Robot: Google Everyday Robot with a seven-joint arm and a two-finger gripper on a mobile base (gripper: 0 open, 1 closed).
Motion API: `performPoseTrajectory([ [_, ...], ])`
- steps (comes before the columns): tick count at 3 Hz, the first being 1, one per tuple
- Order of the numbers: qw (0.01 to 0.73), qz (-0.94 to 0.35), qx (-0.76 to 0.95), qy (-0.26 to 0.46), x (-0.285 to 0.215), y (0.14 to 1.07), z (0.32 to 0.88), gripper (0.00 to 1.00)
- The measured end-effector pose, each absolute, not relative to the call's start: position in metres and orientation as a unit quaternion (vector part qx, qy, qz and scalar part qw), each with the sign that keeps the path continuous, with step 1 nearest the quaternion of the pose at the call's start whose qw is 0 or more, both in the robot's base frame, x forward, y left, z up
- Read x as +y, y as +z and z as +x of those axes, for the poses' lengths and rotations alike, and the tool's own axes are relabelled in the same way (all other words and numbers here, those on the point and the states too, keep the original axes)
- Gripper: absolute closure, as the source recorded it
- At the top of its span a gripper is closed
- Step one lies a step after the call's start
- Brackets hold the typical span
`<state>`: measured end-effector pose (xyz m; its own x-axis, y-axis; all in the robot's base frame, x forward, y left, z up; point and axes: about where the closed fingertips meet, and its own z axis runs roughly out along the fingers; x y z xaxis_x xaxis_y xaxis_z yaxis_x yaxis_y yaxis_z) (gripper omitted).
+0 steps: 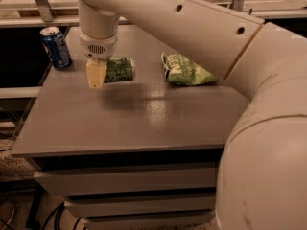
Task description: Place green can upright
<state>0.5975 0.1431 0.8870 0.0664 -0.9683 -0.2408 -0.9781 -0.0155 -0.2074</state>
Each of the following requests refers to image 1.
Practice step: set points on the grey drawer cabinet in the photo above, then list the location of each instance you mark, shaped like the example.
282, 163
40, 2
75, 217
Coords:
133, 154

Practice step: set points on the metal railing frame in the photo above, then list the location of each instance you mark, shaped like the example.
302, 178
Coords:
36, 13

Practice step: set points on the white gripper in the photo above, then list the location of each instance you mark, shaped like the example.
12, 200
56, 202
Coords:
97, 47

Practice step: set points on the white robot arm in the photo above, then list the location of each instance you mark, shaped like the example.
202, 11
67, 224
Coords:
262, 179

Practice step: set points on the blue soda can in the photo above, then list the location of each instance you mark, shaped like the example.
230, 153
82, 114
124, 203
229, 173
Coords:
55, 46

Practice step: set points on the green chip bag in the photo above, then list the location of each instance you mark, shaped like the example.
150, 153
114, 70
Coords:
180, 70

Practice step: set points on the green soda can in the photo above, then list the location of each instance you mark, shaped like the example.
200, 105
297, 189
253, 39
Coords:
120, 69

